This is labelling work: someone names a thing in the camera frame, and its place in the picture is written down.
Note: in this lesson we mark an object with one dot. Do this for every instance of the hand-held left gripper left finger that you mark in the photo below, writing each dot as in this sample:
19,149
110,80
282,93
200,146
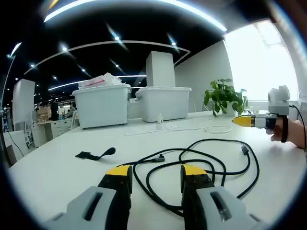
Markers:
112,201

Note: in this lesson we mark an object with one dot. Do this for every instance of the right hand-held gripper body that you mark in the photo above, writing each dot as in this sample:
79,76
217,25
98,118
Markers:
278,103

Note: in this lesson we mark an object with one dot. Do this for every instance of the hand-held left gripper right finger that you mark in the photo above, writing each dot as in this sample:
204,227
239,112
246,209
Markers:
204,203

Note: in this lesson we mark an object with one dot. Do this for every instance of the white desktop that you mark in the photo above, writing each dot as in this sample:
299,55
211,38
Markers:
72,182

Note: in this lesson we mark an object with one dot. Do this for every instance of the person's right hand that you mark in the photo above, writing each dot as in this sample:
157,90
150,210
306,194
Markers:
278,131

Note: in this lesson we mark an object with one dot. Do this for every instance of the green potted plant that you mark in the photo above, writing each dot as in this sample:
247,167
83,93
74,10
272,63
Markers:
223,95

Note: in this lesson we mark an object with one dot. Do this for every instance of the white plastic storage bin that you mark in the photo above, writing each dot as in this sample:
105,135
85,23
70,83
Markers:
165,105
100,107

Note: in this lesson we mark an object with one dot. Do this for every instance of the white office desk with drawers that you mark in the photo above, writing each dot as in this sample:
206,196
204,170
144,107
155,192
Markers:
45,131

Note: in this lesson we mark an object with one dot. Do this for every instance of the stack of cardboard boxes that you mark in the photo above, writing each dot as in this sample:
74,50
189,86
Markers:
43,115

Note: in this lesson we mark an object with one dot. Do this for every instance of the pile of papers and bags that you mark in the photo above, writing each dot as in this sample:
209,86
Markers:
96,82

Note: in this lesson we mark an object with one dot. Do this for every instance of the curved ceiling light strip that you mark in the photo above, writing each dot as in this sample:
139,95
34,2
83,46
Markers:
134,2

